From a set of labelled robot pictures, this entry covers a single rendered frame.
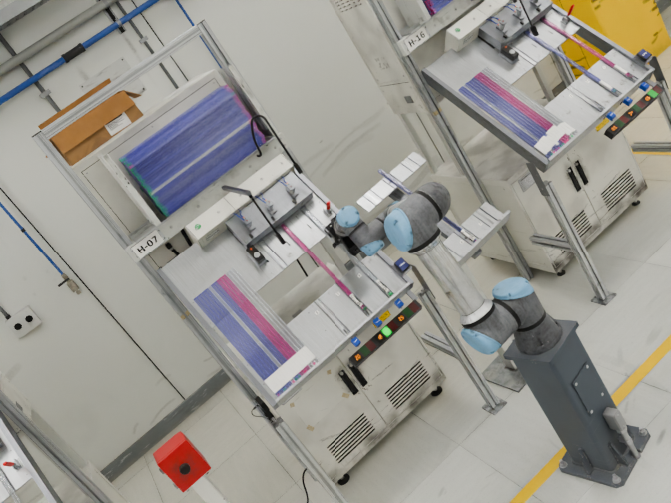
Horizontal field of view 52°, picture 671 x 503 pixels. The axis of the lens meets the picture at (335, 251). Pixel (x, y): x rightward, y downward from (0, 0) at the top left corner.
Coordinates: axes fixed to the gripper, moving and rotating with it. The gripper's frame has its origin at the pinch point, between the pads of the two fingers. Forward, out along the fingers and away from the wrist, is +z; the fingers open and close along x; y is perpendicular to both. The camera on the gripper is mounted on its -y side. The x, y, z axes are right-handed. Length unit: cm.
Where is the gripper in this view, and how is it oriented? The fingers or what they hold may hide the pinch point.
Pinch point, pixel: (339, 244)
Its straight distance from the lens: 269.3
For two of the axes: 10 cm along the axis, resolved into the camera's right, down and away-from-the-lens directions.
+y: -6.6, -7.5, 0.9
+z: -1.3, 2.3, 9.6
